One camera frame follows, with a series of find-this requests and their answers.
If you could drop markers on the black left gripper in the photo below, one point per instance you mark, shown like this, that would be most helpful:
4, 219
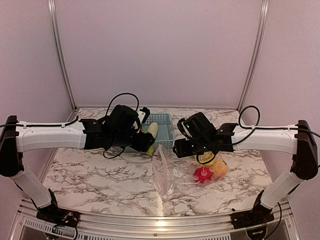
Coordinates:
143, 143

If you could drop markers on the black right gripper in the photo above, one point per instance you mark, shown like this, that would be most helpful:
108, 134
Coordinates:
182, 151

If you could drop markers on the light blue plastic basket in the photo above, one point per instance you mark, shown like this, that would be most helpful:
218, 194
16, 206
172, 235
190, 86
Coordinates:
166, 134

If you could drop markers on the clear zip top bag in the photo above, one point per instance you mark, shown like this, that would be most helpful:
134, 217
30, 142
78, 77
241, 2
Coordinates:
171, 176

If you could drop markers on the green fake pear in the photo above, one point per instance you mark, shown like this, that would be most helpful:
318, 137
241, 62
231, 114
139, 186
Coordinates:
151, 150

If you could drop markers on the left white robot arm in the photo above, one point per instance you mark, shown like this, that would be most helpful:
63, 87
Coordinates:
18, 137

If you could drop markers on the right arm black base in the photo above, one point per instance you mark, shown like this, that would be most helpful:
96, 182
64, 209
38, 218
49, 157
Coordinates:
255, 216

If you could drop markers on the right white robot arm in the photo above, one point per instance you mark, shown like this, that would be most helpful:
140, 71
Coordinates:
295, 142

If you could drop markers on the yellow fake banana bunch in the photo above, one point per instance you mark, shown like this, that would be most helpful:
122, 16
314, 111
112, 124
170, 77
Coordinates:
208, 159

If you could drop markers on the orange fake peach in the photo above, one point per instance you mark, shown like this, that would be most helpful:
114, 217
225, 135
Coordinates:
219, 170

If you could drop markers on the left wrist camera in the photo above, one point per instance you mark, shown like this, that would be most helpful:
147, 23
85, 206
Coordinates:
142, 116

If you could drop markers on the front aluminium table rail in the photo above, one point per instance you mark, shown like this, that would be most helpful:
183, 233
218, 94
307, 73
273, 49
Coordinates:
98, 226

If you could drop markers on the left aluminium frame post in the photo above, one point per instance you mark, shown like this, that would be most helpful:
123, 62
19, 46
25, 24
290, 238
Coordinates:
59, 52

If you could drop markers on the aluminium frame post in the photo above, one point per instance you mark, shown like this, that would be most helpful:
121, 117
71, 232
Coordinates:
262, 22
59, 52

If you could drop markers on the right aluminium frame post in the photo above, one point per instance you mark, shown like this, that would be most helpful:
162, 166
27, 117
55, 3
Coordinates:
262, 22

